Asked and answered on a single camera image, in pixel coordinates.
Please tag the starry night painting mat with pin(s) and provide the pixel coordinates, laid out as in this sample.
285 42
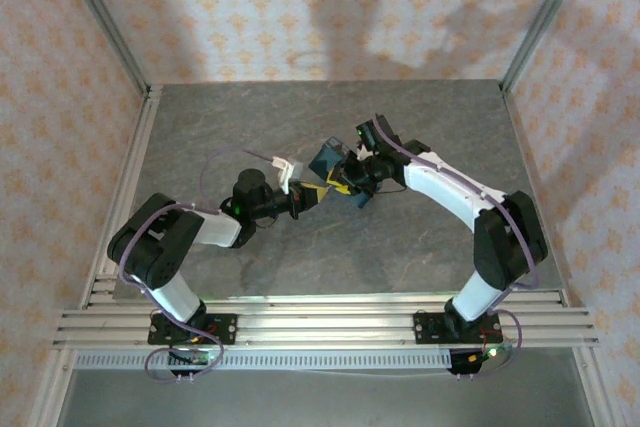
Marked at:
325 159

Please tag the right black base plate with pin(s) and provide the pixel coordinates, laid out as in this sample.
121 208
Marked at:
427 327

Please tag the left aluminium frame post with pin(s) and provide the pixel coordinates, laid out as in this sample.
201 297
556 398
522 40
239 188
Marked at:
102 22

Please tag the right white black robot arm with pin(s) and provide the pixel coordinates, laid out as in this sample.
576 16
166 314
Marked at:
460 197

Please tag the green lit controller board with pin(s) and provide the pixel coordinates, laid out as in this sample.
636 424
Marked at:
197 357
480 359

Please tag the aluminium side rail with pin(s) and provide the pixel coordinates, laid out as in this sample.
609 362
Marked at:
540 187
132 157

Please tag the aluminium frame post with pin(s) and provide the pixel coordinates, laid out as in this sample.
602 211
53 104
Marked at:
102 22
545 17

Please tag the aluminium mounting rail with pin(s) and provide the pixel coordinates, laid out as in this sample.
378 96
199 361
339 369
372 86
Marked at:
325 322

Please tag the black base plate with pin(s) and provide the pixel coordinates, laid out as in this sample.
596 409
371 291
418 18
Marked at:
225 329
427 327

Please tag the right green lit controller board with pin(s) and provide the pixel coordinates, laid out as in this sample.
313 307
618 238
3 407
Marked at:
480 359

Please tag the right aluminium side rail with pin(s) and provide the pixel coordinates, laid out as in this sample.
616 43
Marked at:
540 187

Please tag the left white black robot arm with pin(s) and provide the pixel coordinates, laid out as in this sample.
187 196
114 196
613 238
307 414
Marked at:
175 252

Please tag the right aluminium frame post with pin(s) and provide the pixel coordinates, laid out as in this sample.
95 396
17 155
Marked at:
545 17

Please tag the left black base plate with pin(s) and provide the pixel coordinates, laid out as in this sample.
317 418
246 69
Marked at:
225 329

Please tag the left green lit controller board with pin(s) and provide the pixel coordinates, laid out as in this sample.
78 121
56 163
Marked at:
197 357

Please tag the left aluminium side rail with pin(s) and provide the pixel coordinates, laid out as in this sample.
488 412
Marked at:
132 157

